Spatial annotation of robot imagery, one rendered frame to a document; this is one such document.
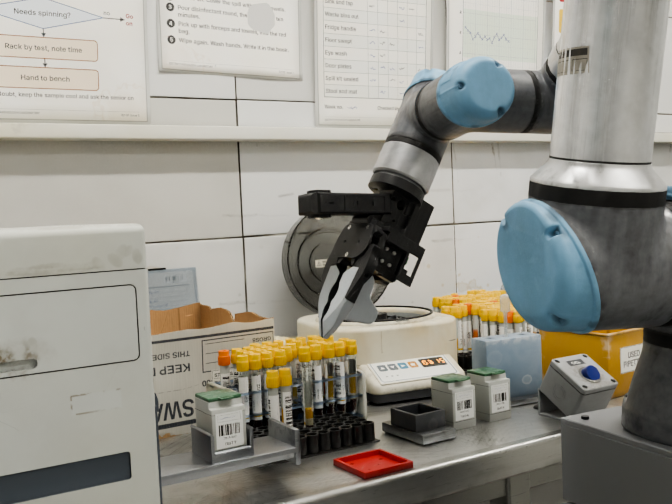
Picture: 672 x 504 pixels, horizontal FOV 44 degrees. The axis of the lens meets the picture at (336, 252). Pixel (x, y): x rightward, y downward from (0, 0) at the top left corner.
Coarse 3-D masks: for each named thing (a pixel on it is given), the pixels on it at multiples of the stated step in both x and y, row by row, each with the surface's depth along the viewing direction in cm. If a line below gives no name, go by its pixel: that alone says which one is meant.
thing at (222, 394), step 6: (216, 390) 94; (222, 390) 94; (228, 390) 94; (198, 396) 92; (204, 396) 91; (210, 396) 91; (216, 396) 91; (222, 396) 91; (228, 396) 91; (234, 396) 91; (240, 396) 92
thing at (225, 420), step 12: (204, 408) 91; (216, 408) 90; (228, 408) 90; (240, 408) 91; (204, 420) 91; (216, 420) 89; (228, 420) 90; (240, 420) 91; (216, 432) 90; (228, 432) 90; (240, 432) 91; (216, 444) 90; (228, 444) 90; (240, 444) 91
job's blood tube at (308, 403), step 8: (304, 368) 107; (304, 376) 107; (304, 384) 107; (312, 384) 108; (304, 392) 108; (312, 392) 108; (304, 400) 108; (312, 400) 108; (304, 408) 108; (312, 408) 108; (304, 416) 108; (312, 416) 108; (304, 424) 108; (312, 424) 108
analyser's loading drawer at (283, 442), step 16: (192, 432) 93; (272, 432) 98; (288, 432) 95; (192, 448) 93; (208, 448) 89; (240, 448) 90; (256, 448) 94; (272, 448) 94; (288, 448) 93; (160, 464) 90; (176, 464) 89; (192, 464) 89; (208, 464) 89; (224, 464) 89; (240, 464) 90; (256, 464) 91; (176, 480) 87
